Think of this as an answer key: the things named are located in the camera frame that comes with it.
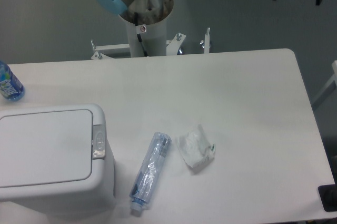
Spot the white frame at right edge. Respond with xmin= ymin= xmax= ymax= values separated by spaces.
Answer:
xmin=311 ymin=61 xmax=336 ymax=111

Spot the empty clear plastic bottle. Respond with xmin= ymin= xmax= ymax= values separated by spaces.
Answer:
xmin=130 ymin=132 xmax=172 ymax=212

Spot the grey lid push button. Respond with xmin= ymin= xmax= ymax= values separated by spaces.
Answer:
xmin=92 ymin=124 xmax=107 ymax=160

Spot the crumpled clear plastic wrapper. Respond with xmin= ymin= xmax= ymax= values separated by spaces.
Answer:
xmin=175 ymin=124 xmax=216 ymax=174

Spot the white plastic trash can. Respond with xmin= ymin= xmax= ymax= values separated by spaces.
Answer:
xmin=1 ymin=104 xmax=115 ymax=217

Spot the black clamp at table edge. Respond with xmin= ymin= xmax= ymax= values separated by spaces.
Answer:
xmin=318 ymin=184 xmax=336 ymax=212

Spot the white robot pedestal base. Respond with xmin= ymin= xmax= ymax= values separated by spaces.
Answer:
xmin=93 ymin=0 xmax=186 ymax=57

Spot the blue labelled water bottle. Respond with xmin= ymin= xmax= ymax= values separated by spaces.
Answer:
xmin=1 ymin=61 xmax=25 ymax=102

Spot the white trash can lid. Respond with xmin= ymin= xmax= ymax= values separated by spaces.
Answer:
xmin=1 ymin=110 xmax=93 ymax=188

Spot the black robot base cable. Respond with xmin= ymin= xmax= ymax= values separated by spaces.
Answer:
xmin=134 ymin=12 xmax=148 ymax=57

